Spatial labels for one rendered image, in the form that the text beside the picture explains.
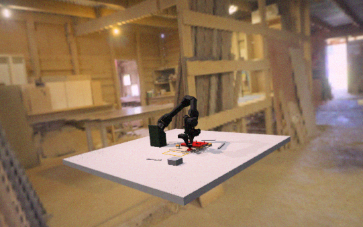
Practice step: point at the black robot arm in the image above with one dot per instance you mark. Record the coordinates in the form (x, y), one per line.
(189, 121)

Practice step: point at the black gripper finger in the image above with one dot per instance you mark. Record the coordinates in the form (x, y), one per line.
(191, 139)
(186, 141)

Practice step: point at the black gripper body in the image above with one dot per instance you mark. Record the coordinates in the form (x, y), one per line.
(186, 132)

